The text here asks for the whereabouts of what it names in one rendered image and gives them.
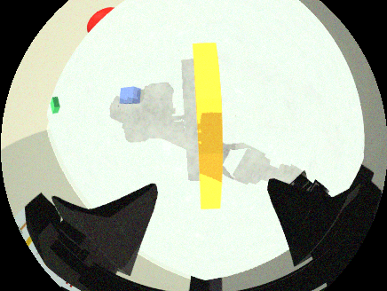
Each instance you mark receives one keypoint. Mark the green block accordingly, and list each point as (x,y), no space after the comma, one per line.
(54,104)

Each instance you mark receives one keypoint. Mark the light blue cube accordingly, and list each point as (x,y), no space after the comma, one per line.
(130,95)

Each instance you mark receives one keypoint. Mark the yellow bar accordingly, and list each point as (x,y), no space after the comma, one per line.
(210,123)

